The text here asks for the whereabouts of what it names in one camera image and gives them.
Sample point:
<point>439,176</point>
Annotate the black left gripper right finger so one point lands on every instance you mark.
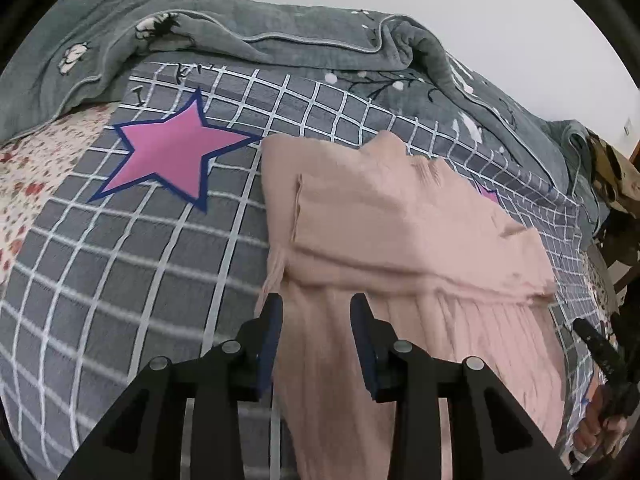
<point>491,435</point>

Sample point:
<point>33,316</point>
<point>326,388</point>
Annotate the floral pattern bedsheet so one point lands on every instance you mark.
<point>33,167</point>

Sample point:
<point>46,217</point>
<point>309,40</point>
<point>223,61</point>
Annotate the camouflage cloth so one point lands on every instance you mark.
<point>614,177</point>

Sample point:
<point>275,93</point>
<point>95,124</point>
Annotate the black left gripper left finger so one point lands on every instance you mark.
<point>140,436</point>

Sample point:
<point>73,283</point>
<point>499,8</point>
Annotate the right hand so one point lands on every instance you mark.
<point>596,436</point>

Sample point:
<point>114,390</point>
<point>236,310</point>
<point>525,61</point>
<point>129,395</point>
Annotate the grey grid star bedsheet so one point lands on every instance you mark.
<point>101,285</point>

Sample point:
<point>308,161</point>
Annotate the pink knit sweater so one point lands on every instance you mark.
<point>444,264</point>

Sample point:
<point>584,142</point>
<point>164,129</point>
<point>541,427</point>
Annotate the grey-green fleece blanket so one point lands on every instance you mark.
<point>83,50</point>

